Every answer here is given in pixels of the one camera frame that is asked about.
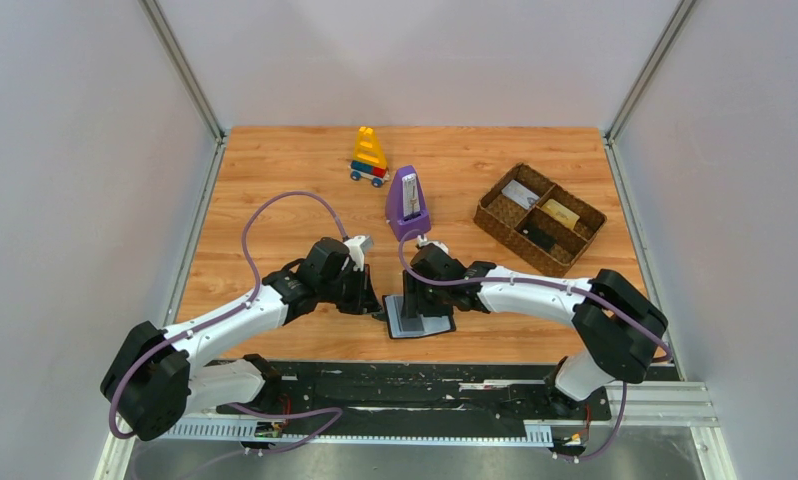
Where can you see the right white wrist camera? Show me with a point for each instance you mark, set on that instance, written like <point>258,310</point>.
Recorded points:
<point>422,241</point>

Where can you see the black card holder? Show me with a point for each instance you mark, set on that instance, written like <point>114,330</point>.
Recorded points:
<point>404,321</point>

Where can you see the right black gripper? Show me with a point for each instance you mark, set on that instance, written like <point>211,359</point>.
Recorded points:
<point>419,299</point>

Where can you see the purple metronome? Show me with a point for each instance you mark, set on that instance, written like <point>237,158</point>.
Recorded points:
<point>406,209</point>

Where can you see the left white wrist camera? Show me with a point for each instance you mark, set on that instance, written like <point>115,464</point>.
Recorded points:
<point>358,247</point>

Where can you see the colourful toy block car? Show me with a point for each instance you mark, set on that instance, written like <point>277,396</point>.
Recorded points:
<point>368,160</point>

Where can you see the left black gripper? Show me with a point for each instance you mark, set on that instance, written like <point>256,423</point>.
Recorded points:
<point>360,289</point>

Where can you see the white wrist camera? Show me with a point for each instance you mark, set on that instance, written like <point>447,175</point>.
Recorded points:
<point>422,241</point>
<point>358,247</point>

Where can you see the brown woven basket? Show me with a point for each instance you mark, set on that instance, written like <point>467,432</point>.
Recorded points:
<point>502,219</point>

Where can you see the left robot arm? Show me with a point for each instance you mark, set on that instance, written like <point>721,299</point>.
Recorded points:
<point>161,374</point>

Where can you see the white card in basket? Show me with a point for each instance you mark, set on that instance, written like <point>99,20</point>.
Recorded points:
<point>520,194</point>

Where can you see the black item in basket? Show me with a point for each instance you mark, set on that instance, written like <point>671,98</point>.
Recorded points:
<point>539,237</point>

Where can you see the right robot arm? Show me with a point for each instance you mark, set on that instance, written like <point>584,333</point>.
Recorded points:
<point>622,331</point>

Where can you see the yellow credit card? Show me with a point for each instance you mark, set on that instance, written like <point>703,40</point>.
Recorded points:
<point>561,213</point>

